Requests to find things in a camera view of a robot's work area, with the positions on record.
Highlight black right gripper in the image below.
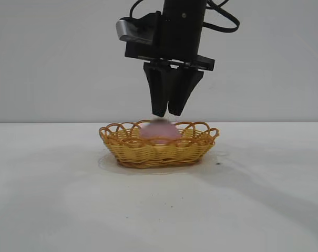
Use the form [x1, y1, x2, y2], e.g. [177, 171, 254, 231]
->
[124, 0, 216, 118]

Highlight pink peach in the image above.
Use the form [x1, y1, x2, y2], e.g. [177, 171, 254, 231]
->
[139, 120, 182, 145]

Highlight yellow woven plastic basket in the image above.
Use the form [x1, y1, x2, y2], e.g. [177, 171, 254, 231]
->
[98, 120, 220, 170]

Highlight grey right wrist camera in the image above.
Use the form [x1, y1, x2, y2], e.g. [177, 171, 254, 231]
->
[116, 17, 156, 44]

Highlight black right camera cable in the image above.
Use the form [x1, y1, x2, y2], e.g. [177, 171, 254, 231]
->
[129, 0, 144, 21]

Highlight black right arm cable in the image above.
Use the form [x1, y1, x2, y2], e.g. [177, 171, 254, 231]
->
[203, 0, 241, 34]

